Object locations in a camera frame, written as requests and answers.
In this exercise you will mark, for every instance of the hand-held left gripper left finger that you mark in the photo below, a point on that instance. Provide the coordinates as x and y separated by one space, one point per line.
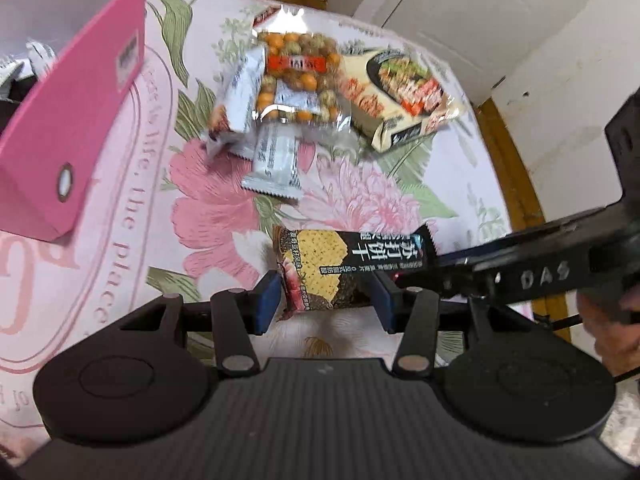
265 305

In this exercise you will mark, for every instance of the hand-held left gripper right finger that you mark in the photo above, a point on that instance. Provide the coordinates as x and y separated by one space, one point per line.
382 305

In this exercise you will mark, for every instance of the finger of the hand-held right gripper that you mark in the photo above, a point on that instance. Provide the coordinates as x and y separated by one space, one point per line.
450 272

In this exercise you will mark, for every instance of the black cracker packet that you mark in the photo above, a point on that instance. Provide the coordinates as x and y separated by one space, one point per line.
325 260

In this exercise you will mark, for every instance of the beige noodle packet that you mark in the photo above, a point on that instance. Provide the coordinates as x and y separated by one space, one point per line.
400 85

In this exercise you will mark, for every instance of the white snack bar with picture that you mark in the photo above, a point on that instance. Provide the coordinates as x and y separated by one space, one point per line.
240 95

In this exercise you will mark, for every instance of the pink cardboard box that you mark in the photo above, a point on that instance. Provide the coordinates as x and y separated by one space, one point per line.
60 150

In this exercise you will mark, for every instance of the clear bag of coated peanuts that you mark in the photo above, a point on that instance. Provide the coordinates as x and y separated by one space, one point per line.
300 45

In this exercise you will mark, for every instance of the person's right hand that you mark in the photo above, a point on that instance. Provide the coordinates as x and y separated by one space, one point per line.
615 345

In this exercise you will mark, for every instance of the floral bedsheet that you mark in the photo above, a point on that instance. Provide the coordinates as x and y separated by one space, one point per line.
210 200

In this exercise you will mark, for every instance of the white door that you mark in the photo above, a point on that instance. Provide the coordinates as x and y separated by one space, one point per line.
475 20

